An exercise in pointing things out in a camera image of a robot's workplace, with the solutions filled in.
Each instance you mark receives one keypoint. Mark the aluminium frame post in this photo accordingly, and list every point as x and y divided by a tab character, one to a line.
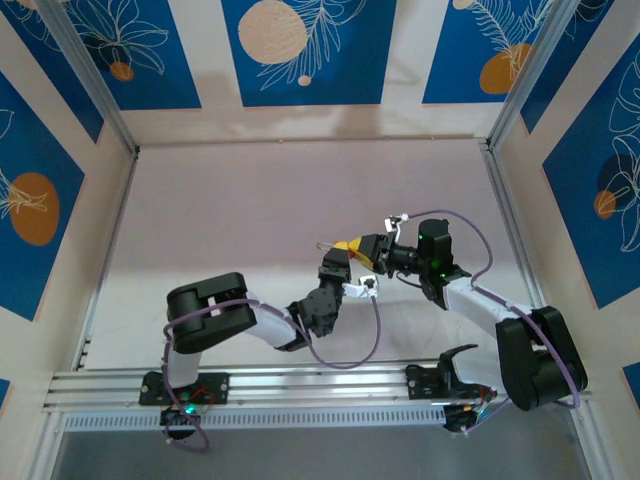
47	450
537	75
587	445
92	75

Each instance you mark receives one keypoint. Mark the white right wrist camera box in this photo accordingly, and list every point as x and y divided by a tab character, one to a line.
397	220

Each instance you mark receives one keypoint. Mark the black controller board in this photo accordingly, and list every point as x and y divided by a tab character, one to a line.
180	420
462	417

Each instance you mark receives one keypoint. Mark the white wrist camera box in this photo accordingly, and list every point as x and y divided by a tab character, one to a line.
397	220
360	289

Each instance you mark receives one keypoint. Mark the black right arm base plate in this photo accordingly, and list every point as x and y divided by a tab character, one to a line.
420	382

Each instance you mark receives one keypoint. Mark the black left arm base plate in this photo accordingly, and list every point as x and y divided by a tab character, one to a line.
220	387

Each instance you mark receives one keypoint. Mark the aluminium mounting rail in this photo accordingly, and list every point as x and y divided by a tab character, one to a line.
320	385

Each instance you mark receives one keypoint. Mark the aluminium side rail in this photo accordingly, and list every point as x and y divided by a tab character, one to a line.
496	175
118	225

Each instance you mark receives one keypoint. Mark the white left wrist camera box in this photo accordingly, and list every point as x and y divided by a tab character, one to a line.
360	289

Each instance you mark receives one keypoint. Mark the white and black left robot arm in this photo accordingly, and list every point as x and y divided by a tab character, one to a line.
210	310

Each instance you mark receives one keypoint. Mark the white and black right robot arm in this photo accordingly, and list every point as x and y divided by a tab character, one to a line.
540	360

